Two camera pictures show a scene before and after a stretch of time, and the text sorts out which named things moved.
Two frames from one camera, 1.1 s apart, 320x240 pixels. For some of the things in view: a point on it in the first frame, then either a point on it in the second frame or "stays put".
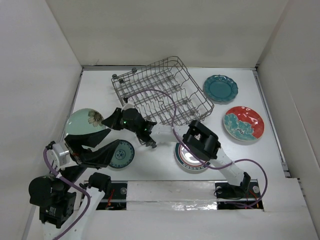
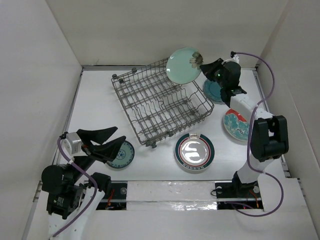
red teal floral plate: x=243 y=123 stays put
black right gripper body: x=124 y=124 -> x=221 y=82
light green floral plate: x=84 y=121 -> x=183 y=65
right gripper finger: x=113 y=123 -> x=211 y=74
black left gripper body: x=77 y=155 -> x=90 y=146
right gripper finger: x=113 y=121 -> x=212 y=67
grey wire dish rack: x=164 y=92 stays put
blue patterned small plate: x=122 y=155 stays put
